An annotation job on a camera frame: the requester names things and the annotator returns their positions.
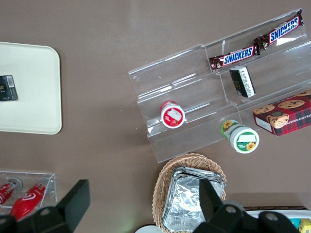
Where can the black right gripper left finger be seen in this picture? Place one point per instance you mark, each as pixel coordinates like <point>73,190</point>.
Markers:
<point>63,208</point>

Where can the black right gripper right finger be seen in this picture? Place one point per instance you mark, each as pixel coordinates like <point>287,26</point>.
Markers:
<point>211,201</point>

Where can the oval tan wicker basket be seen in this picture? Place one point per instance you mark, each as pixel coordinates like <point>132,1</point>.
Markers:
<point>165,177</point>

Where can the cream plastic tray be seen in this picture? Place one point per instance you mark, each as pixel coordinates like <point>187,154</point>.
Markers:
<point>31,87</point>

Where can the clear acrylic bottle box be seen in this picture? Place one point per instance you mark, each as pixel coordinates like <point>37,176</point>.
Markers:
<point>52,187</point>

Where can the stack of foil trays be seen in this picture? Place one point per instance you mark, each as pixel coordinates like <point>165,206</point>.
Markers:
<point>184,196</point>

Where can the red plastic bottle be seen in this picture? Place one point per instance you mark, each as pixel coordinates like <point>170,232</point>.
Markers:
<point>6,191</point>
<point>26,200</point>

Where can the green lid sunflower cup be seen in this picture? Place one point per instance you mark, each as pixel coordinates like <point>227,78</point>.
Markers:
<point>243,139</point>

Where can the white bin with snacks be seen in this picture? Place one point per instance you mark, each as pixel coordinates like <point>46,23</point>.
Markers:
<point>298,218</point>

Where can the red lid yogurt cup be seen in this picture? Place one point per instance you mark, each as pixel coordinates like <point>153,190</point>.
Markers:
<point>173,116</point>

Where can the clear acrylic tiered shelf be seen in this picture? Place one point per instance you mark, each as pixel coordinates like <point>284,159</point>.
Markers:
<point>194,97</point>

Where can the red tartan cookie box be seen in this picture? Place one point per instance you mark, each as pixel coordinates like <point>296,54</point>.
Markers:
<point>286,114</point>

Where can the small black and white box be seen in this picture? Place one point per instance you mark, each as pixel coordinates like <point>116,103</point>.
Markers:
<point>243,81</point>

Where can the flat black box with barcode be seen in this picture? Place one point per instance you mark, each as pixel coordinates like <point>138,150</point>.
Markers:
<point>8,88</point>

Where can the Snickers chocolate bar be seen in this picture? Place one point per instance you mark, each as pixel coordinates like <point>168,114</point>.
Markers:
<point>235,57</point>
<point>281,30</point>

